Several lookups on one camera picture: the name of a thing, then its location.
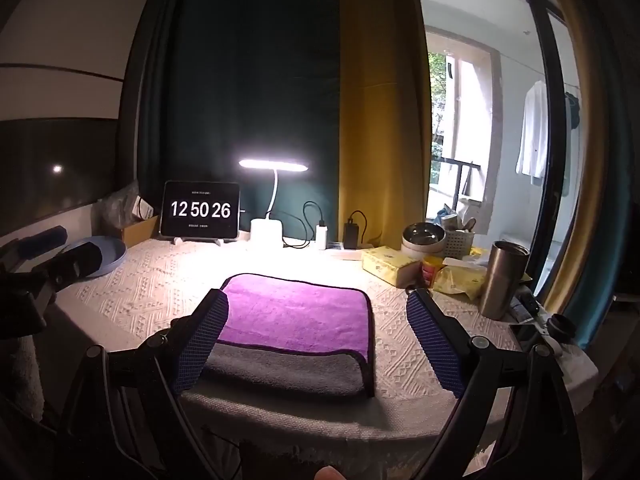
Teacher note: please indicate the black tablet clock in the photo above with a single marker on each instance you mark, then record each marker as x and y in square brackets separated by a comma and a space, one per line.
[200, 210]

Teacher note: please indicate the yellow tissue pack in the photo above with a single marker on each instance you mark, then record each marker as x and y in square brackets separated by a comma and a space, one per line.
[390, 265]

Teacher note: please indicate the purple and grey towel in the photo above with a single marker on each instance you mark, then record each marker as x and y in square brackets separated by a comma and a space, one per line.
[300, 339]

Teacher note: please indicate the yellow curtain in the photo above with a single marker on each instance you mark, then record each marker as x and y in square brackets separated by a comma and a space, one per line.
[385, 116]

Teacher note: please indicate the red yellow can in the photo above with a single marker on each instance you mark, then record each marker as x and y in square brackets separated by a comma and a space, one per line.
[431, 264]

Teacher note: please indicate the dark green curtain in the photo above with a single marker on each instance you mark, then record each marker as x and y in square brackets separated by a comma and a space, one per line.
[245, 91]

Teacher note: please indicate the white hanging shirt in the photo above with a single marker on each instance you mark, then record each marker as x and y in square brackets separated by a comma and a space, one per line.
[532, 158]

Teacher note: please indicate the cardboard box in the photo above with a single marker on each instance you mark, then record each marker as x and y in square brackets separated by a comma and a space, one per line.
[139, 232]

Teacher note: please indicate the black charger adapter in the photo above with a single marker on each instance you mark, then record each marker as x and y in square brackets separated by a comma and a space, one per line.
[350, 235]

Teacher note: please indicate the steel bowl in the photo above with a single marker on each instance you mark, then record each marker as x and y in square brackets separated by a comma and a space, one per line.
[426, 237]

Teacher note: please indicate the person thumb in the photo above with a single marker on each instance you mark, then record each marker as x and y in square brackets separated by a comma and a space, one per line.
[328, 473]

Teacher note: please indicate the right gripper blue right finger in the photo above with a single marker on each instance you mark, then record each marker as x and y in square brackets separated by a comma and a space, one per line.
[441, 339]

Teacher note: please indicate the blue plate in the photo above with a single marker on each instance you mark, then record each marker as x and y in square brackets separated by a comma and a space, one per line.
[112, 250]

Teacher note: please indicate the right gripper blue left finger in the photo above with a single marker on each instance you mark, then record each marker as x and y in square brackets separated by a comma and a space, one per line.
[193, 340]

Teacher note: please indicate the white textured tablecloth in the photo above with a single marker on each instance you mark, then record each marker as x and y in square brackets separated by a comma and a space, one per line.
[159, 281]

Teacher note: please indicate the clear plastic bag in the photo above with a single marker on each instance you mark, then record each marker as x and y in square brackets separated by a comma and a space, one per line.
[116, 211]

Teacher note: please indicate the white charger adapter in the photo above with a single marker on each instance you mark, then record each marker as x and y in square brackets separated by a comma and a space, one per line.
[321, 236]

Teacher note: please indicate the white basket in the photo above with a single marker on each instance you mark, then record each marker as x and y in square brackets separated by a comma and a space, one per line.
[458, 244]

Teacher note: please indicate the steel tumbler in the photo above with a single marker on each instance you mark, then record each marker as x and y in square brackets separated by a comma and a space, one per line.
[506, 267]

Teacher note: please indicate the white power strip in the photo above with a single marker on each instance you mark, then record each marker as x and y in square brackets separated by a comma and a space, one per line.
[338, 250]

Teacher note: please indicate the white tablet stand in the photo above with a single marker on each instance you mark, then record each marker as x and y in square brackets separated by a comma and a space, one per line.
[177, 240]

